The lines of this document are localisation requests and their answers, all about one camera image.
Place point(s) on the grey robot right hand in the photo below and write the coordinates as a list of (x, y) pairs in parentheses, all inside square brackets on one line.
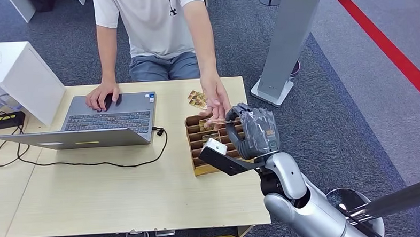
[(260, 131)]

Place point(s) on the person's left hand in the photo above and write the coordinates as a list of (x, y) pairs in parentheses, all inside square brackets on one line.
[(214, 96)]

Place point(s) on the person's right hand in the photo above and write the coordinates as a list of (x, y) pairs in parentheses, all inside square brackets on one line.
[(101, 94)]

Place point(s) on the person's left forearm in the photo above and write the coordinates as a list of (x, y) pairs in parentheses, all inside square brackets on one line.
[(201, 40)]

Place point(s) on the person's right forearm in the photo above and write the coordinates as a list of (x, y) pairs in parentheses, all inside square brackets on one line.
[(107, 55)]

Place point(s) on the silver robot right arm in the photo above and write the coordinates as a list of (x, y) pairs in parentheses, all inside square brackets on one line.
[(306, 212)]

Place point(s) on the brown wooden card holder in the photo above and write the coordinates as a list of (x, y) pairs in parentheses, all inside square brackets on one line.
[(207, 171)]

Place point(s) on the person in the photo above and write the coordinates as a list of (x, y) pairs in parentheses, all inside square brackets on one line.
[(156, 21)]

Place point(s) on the grey laptop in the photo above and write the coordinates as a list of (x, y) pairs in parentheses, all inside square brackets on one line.
[(107, 118)]

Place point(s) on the dark round floor base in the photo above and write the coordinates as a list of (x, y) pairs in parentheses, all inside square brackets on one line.
[(295, 68)]

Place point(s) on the white box cabinet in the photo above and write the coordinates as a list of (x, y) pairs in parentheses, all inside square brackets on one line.
[(20, 73)]

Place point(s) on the grey kiosk stand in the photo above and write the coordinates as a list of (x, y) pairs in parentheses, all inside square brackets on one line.
[(288, 43)]

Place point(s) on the black power adapter yellow label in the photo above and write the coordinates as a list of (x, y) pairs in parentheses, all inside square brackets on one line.
[(4, 120)]

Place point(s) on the white furniture panel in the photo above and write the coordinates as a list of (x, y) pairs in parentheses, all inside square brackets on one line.
[(22, 9)]

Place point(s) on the red floor tape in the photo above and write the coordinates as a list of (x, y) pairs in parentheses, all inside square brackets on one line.
[(387, 48)]

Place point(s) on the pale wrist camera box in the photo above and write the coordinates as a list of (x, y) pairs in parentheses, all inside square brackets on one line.
[(226, 164)]

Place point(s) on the clear plastic desk bracket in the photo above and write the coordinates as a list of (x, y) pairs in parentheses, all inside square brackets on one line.
[(164, 233), (135, 236)]

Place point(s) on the chrome stanchion post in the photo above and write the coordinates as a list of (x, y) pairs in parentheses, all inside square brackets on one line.
[(401, 198)]

